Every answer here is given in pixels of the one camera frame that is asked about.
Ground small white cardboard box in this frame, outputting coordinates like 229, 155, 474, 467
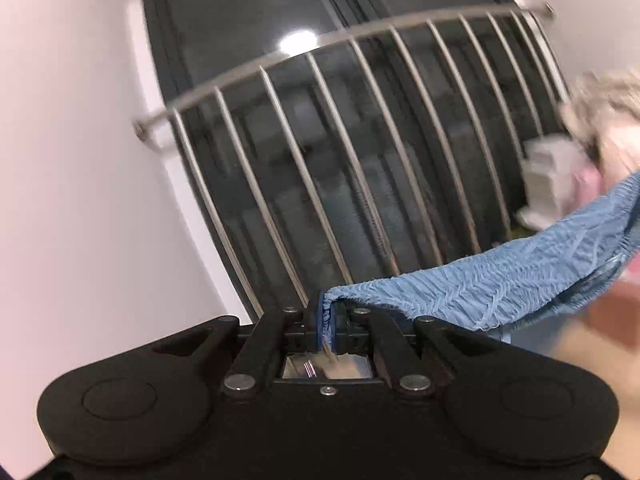
522, 160, 576, 201

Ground blue crinkled garment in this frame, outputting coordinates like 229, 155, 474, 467
320, 170, 640, 356

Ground pink quilt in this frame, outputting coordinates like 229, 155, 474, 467
592, 125, 640, 186

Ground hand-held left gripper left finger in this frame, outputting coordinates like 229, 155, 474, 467
150, 291, 328, 396

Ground wide white cardboard box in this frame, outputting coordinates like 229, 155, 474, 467
524, 136, 581, 162

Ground metal window guard rail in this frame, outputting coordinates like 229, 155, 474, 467
132, 2, 566, 321

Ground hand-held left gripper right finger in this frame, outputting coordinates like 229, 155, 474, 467
330, 301, 506, 393

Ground pink bag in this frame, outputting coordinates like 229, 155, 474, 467
572, 162, 603, 213

